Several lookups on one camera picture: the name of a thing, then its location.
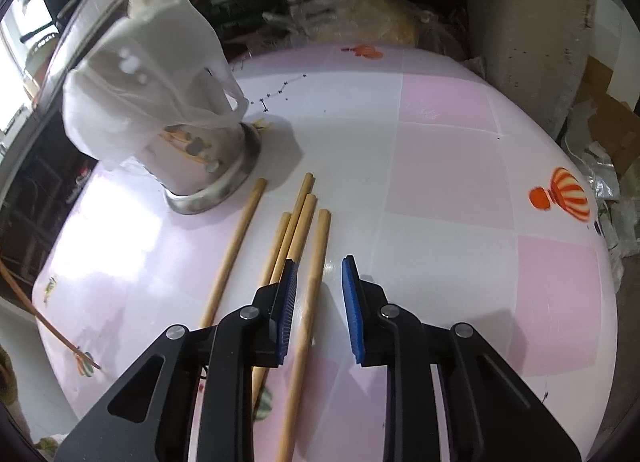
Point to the bag of yellow food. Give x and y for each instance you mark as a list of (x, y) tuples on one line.
[(370, 17)]

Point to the clear plastic bag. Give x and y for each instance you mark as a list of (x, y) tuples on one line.
[(285, 19)]

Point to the cardboard box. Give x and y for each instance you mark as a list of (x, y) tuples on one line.
[(615, 132)]

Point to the printed white plastic bag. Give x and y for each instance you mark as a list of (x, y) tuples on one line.
[(597, 167)]

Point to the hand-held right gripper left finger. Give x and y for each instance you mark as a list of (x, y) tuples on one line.
[(286, 312)]

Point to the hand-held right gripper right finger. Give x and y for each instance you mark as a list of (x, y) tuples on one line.
[(354, 312)]

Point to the steel utensil holder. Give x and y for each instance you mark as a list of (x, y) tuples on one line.
[(200, 182)]

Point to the concrete kitchen counter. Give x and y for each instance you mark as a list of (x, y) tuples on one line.
[(540, 42)]

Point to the white plastic liner bag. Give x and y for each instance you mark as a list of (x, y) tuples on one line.
[(150, 67)]

